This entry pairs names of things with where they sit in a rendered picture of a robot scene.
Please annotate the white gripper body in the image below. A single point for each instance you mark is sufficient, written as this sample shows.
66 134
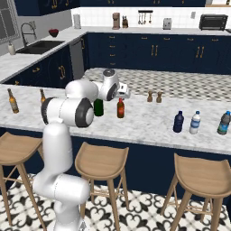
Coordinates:
125 94

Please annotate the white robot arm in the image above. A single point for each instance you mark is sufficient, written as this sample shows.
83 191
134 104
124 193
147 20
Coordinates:
63 180

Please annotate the red-brown glass bottle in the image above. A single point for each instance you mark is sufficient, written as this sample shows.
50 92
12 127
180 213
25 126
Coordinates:
120 109

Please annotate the brown wooden shaker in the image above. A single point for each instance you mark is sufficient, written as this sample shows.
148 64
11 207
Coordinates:
149 97
159 97

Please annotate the green glass bottle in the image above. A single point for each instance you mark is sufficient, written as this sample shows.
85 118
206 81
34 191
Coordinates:
98 109

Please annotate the grey dishwasher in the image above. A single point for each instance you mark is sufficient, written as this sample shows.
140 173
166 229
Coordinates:
77 60

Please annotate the dark blue plastic bottle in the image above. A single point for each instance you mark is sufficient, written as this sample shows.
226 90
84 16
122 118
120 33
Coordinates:
178 122

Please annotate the dark blue base cupboards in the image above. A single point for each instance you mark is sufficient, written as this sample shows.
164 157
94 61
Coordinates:
174 54

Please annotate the brown knife block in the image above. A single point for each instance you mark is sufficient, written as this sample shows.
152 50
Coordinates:
125 23

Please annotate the wooden bar stool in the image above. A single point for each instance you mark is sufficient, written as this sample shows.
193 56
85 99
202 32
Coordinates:
15 149
204 177
100 162

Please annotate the clear white plastic bottle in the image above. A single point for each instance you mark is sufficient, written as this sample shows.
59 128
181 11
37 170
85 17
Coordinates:
195 123

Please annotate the dark blue island cabinet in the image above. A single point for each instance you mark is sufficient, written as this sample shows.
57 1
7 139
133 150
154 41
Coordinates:
147 168

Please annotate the dark blue sink cupboards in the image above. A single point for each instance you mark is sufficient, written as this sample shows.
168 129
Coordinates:
51 72

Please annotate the silver toaster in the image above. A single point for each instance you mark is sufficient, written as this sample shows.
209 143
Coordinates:
167 24

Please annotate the amber glass bottle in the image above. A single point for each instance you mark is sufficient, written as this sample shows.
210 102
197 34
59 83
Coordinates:
13 102
42 97

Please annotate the white paper towel roll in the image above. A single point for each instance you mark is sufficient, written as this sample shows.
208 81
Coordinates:
77 21

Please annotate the red bowl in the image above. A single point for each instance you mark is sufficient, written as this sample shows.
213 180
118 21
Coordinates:
53 32

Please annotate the black sink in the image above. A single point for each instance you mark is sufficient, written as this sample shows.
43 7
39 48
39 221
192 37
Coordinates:
39 47

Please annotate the grey blue-capped plastic bottle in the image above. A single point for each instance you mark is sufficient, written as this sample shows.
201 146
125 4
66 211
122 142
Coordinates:
223 124

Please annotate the black toaster oven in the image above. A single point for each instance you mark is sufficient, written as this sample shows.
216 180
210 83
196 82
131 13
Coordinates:
213 22

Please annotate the dark metal tap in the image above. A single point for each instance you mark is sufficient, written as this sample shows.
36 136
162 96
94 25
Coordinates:
23 33

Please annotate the white soap dispenser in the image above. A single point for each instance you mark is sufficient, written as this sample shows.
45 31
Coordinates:
11 49

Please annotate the window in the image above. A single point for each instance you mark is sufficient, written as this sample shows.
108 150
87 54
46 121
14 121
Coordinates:
7 19

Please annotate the rail with hanging tools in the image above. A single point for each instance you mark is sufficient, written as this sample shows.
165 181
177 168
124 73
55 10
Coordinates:
145 12

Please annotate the white wall outlet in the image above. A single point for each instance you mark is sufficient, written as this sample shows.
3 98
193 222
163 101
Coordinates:
32 24
192 15

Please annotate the dark blue wall cupboards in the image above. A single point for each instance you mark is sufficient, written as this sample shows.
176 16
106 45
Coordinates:
36 7

